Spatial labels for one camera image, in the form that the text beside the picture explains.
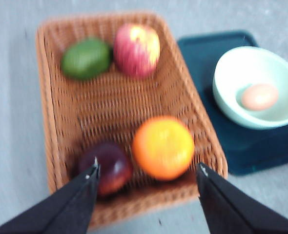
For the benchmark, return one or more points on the light green ceramic bowl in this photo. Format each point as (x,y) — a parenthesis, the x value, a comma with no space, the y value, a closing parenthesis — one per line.
(246,66)

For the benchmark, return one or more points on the beige egg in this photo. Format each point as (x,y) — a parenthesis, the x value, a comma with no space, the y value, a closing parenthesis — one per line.
(259,96)

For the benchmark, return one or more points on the red yellow apple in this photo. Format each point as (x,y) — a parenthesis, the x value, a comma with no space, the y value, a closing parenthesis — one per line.
(136,49)

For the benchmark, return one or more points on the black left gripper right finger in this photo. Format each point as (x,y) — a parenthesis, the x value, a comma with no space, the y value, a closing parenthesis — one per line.
(229,210)

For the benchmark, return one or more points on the brown wicker basket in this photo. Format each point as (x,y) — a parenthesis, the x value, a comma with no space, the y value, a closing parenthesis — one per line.
(78,114)

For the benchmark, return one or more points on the orange tangerine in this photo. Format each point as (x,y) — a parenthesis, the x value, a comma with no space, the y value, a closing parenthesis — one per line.
(163,147)

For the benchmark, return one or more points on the green avocado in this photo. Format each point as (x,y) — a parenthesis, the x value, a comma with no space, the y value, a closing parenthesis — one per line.
(85,58)

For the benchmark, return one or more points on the dark blue rectangular tray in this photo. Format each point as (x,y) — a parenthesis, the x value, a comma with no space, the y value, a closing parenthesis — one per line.
(246,149)

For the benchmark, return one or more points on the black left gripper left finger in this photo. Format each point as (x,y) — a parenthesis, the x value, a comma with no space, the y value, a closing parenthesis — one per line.
(67,210)

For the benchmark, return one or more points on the dark purple plum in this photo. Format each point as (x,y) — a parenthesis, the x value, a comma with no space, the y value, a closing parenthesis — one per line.
(115,168)

